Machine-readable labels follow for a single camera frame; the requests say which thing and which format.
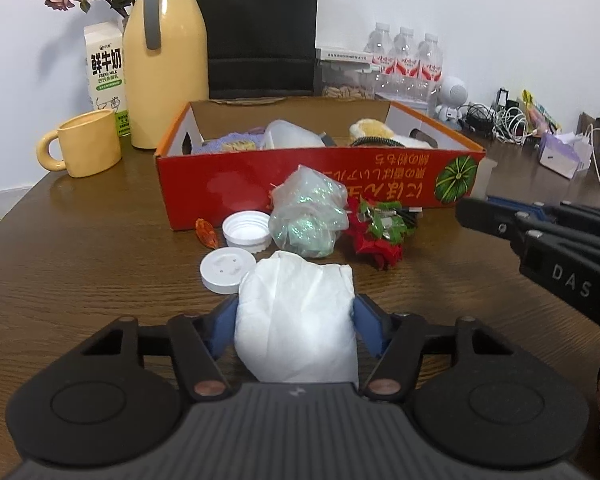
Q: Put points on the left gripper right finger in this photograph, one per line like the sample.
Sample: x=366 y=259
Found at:
x=396 y=341

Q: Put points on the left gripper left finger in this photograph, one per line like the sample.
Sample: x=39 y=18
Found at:
x=197 y=342

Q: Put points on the white bottle cap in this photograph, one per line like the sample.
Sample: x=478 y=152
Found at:
x=247 y=230

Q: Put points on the white round disc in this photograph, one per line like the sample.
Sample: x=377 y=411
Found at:
x=223 y=269

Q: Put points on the purple tissue pack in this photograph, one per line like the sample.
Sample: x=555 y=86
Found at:
x=565 y=154

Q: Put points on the orange candy wrapper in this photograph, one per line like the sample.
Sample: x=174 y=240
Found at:
x=206 y=234

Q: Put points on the colourful snack packet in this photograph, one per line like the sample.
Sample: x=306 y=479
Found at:
x=539 y=119

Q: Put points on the iridescent plastic bag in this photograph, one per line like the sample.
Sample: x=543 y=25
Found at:
x=310 y=211

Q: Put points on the orange pumpkin cardboard box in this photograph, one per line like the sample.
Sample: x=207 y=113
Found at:
x=213 y=186

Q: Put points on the white robot toy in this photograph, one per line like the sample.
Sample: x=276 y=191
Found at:
x=452 y=99

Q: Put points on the yellow white plush toy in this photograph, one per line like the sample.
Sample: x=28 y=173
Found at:
x=372 y=132

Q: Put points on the clear plastic box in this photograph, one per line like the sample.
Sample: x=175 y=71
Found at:
x=280 y=134

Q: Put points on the yellow ceramic mug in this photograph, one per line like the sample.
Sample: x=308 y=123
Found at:
x=84 y=145

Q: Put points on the water bottle right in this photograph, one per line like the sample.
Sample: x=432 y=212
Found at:
x=430 y=62

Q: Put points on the water bottle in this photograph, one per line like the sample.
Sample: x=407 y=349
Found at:
x=406 y=62
x=430 y=62
x=380 y=47

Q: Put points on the water bottle middle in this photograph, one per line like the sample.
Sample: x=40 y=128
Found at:
x=406 y=62

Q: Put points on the clear seed container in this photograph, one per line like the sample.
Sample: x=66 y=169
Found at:
x=344 y=80

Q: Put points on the water bottle left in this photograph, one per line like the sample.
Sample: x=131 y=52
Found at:
x=380 y=47

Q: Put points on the white flat box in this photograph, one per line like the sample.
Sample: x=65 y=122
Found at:
x=338 y=55

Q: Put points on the yellow thermos jug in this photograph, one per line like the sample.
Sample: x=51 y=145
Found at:
x=165 y=56

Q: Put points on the white milk carton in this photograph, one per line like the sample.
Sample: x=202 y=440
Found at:
x=105 y=72

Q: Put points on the black paper bag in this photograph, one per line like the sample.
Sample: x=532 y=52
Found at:
x=260 y=48

